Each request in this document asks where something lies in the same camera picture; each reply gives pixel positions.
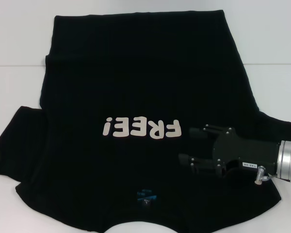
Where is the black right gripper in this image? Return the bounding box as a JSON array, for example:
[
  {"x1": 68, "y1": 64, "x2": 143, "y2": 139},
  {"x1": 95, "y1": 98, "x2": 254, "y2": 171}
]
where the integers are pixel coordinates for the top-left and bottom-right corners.
[{"x1": 178, "y1": 124, "x2": 281, "y2": 180}]

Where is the black shirt with FREE! print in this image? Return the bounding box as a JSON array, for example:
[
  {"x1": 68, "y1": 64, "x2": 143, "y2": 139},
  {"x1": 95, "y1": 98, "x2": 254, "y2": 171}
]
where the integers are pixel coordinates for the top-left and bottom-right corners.
[{"x1": 0, "y1": 9, "x2": 291, "y2": 233}]

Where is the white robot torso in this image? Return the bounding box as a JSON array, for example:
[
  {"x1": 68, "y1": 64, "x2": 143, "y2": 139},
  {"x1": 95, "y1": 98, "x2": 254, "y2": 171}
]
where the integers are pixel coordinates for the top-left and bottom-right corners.
[{"x1": 106, "y1": 215, "x2": 166, "y2": 233}]

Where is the right gripper cable with plug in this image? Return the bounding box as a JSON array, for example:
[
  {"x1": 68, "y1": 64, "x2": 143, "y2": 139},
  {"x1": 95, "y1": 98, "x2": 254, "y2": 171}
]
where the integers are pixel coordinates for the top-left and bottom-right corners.
[{"x1": 254, "y1": 166, "x2": 277, "y2": 186}]

